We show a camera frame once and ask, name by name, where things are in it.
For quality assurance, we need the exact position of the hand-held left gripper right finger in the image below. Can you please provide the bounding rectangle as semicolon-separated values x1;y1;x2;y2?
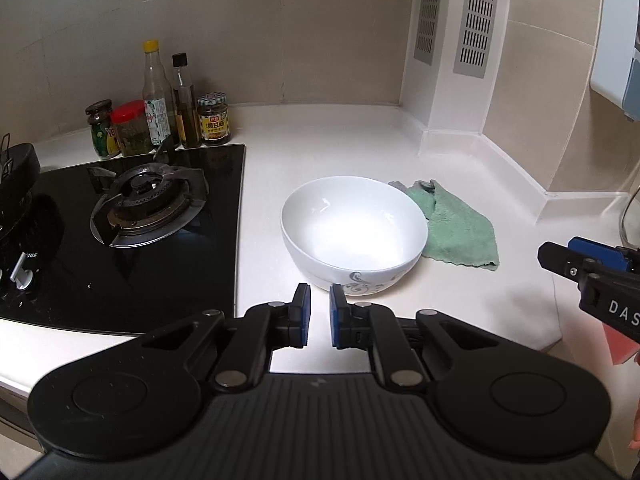
328;284;502;394

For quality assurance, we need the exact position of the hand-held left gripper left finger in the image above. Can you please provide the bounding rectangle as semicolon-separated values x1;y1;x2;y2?
135;282;313;394

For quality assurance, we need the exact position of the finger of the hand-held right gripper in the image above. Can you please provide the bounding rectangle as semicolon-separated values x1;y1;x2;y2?
567;236;640;274
537;241;602;282

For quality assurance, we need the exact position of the white plate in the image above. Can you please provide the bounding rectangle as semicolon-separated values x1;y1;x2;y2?
280;176;429;298

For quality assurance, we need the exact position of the green cleaning cloth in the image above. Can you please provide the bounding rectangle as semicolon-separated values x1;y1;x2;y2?
389;178;500;272

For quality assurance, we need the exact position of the person's right forearm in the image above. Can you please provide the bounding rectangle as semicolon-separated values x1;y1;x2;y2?
629;352;640;453

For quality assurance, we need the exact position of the black glass gas stove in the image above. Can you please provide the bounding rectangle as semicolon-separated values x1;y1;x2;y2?
0;142;247;337

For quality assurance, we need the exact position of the gas burner with pan support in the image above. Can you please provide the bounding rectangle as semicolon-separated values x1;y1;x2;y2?
87;137;211;250

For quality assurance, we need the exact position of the checkered lid sauce jar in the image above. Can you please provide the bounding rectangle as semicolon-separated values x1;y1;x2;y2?
196;93;233;147

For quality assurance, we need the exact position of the black cap oil bottle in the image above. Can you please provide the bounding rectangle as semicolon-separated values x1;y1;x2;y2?
171;52;202;149

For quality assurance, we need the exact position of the red lid jar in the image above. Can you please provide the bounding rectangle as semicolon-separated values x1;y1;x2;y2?
110;101;154;157

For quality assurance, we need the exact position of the grey vent grille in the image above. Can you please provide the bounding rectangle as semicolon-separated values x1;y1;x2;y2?
413;0;445;66
452;0;501;79

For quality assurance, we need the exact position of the dark lid green jar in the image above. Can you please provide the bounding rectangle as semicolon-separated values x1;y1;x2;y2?
85;99;121;160

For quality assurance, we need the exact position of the yellow cap sauce bottle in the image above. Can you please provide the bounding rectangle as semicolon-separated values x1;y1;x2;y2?
142;40;179;149

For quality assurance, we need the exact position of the silver stove knob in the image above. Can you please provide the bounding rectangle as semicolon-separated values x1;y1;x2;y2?
10;251;39;292

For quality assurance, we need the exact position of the black pot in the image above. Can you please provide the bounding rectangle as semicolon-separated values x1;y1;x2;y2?
0;134;66;261

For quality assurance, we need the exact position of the metal hose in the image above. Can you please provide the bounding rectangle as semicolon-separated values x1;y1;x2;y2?
619;195;640;249

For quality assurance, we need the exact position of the white wall-mounted appliance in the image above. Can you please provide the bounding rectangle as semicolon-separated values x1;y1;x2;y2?
589;20;640;122

